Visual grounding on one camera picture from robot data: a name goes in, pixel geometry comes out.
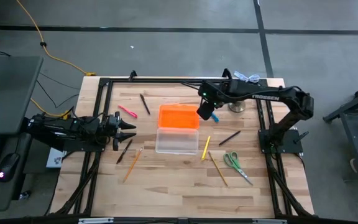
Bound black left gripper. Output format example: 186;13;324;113
106;111;137;152

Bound pink highlighter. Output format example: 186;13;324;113
117;105;139;119

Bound black pen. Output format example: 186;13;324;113
218;130;242;147
116;139;134;165
139;93;151;116

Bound clear box with orange lid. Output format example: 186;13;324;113
155;103;201;156

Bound yellow highlighter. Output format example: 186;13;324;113
201;135;211;162

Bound yellow pencil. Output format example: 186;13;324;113
208;151;229;187

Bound green handled scissors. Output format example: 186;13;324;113
223;151;254;187

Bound white printed box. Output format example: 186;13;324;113
45;147;67;169

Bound orange pencil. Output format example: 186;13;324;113
122;147;144;184

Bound dark grey desk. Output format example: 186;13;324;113
0;55;45;212

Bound black computer mouse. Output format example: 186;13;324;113
0;152;21;183

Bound black aluminium table frame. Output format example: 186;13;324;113
50;68;315;218

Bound white cable bundle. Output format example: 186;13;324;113
233;70;260;84

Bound yellow extension cable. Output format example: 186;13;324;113
16;0;97;119

